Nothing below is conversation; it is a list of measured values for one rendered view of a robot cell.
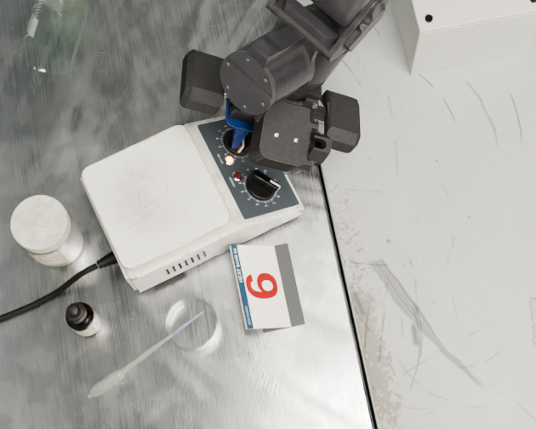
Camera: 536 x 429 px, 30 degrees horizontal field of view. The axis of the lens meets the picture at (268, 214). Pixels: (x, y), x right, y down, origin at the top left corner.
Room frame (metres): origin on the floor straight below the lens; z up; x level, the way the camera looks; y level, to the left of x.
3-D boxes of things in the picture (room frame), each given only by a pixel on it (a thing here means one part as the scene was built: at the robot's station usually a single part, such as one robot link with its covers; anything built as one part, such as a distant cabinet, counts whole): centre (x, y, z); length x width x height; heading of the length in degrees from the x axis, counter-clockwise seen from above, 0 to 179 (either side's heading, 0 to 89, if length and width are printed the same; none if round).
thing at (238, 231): (0.34, 0.09, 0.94); 0.22 x 0.13 x 0.08; 108
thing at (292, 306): (0.24, 0.01, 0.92); 0.09 x 0.06 x 0.04; 3
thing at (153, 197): (0.33, 0.11, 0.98); 0.12 x 0.12 x 0.01; 18
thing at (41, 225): (0.33, 0.23, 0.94); 0.06 x 0.06 x 0.08
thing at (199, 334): (0.21, 0.10, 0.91); 0.06 x 0.06 x 0.02
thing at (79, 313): (0.23, 0.21, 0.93); 0.03 x 0.03 x 0.07
